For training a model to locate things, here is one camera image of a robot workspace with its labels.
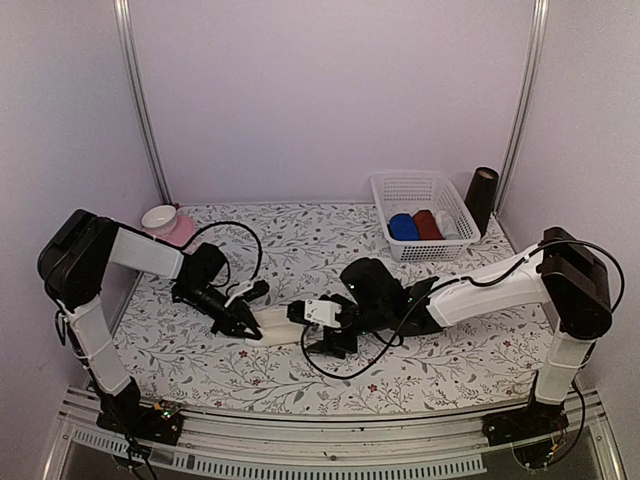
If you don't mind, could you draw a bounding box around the cream cloth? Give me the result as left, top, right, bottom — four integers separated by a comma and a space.
245, 306, 327, 347

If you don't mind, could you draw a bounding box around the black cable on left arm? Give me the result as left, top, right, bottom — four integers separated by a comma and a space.
182, 221, 264, 291

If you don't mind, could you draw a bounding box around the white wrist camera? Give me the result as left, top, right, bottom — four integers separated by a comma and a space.
286, 299, 344, 329
225, 280, 269, 307

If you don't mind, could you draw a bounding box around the floral patterned table mat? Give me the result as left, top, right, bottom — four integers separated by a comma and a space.
114, 204, 552, 415

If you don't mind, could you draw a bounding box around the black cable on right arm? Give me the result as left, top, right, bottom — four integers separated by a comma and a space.
299, 238, 626, 441

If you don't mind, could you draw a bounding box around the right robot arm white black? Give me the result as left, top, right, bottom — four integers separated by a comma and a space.
333, 227, 619, 436

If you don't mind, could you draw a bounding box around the pink saucer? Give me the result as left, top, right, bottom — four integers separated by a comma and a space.
142, 214, 195, 247

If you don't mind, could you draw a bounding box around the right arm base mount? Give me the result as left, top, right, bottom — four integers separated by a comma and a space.
482, 406, 569, 446

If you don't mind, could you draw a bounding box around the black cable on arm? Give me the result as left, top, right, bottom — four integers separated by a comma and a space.
299, 238, 626, 441
182, 221, 264, 291

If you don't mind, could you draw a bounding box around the left aluminium frame post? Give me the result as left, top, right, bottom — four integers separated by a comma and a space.
113, 0, 173, 204

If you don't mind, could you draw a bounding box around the dark brown cylinder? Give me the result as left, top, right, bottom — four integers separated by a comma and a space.
464, 167, 499, 236

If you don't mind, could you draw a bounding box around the clear plastic item in basket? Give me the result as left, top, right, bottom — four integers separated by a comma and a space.
434, 210, 461, 240

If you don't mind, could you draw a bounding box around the red-brown rolled towel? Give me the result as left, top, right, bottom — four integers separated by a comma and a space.
412, 210, 444, 241

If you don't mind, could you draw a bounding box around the aluminium front rail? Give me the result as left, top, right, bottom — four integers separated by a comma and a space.
43, 388, 627, 479

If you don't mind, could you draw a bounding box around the aluminium frame post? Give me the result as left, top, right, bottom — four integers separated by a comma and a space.
494, 0, 550, 217
113, 0, 173, 204

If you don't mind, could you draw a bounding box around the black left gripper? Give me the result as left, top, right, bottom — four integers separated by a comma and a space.
177, 281, 262, 339

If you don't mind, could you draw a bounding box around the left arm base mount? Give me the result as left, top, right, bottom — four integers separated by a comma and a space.
96, 403, 184, 446

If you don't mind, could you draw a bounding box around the blue microfibre towel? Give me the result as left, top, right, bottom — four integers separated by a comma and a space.
388, 213, 420, 242

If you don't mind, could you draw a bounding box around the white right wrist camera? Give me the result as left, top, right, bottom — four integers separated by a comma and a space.
286, 299, 344, 329

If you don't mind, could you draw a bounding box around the right aluminium frame post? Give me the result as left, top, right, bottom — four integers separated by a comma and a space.
494, 0, 550, 217

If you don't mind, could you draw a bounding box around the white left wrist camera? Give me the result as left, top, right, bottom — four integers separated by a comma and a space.
225, 280, 269, 307

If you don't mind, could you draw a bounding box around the white teacup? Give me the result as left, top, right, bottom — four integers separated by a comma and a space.
141, 205, 178, 236

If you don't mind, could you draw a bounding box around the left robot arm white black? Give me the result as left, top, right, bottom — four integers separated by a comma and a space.
37, 209, 269, 434

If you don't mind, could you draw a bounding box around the white perforated plastic basket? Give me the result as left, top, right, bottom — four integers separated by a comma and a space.
369, 171, 481, 262

